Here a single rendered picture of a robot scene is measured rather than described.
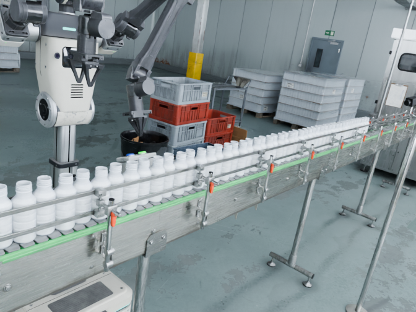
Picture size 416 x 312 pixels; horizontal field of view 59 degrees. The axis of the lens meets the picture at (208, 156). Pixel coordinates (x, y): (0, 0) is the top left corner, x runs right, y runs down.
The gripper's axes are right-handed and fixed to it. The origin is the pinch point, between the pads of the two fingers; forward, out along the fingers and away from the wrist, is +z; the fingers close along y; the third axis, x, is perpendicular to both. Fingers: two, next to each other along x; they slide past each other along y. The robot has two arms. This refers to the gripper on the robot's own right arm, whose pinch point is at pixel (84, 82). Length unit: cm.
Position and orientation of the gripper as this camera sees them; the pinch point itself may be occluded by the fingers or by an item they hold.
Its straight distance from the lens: 125.3
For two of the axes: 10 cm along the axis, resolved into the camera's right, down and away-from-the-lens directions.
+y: 7.5, 3.1, -5.8
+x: 6.4, -1.3, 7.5
